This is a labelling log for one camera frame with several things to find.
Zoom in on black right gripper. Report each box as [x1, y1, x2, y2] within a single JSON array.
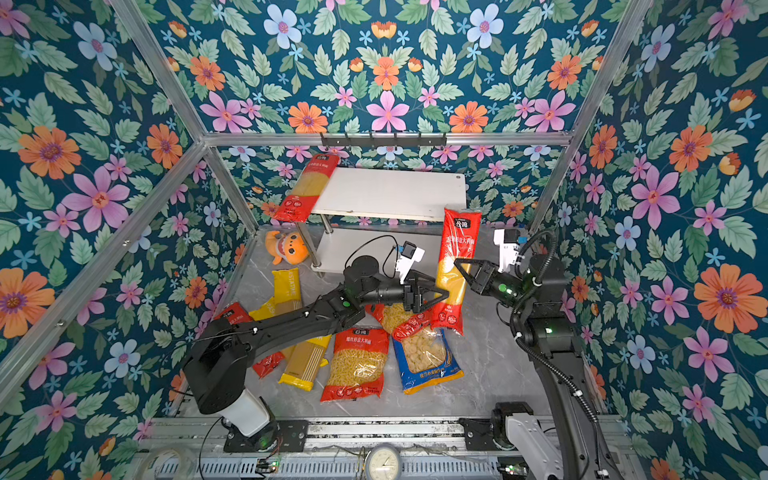
[[456, 258, 537, 320]]

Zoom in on red spaghetti bag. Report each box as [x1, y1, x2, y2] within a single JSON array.
[[274, 154, 340, 223], [214, 302, 293, 379], [432, 208, 482, 336]]

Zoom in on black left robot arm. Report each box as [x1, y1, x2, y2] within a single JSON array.
[[182, 255, 449, 439]]

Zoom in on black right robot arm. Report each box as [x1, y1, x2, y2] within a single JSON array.
[[454, 254, 622, 479]]

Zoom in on blue pasta bag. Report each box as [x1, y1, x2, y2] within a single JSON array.
[[393, 328, 464, 395]]

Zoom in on white two-tier shelf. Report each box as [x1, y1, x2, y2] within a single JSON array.
[[297, 168, 466, 275]]

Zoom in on red macaroni bag upper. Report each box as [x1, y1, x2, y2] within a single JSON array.
[[366, 304, 432, 341]]

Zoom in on red macaroni bag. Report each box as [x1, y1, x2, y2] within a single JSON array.
[[321, 327, 389, 402], [366, 304, 432, 341]]

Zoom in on red macaroni bag front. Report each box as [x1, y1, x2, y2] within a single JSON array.
[[321, 327, 389, 402]]

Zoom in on yellow spaghetti box front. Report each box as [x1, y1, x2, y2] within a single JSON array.
[[278, 335, 332, 392]]

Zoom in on yellow spaghetti box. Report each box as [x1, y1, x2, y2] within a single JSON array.
[[278, 335, 332, 392], [272, 268, 303, 315]]

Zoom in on yellow spaghetti box back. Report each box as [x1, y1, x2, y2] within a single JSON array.
[[272, 268, 303, 315]]

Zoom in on orange plush toy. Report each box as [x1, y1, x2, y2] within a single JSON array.
[[264, 231, 309, 266]]

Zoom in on yellow spaghetti box hidden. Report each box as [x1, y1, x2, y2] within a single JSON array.
[[249, 298, 277, 321]]

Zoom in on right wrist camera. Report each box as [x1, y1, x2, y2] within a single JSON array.
[[493, 228, 521, 273]]

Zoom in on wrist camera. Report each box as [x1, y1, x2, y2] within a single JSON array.
[[395, 241, 425, 284], [493, 228, 521, 273]]

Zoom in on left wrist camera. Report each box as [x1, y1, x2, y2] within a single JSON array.
[[395, 241, 425, 284]]

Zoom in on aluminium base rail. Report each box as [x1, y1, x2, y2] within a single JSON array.
[[127, 416, 645, 479]]

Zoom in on round gauge front rail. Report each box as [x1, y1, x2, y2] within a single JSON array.
[[364, 444, 403, 480]]

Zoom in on black hook rail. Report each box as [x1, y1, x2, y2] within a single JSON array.
[[320, 133, 448, 148]]

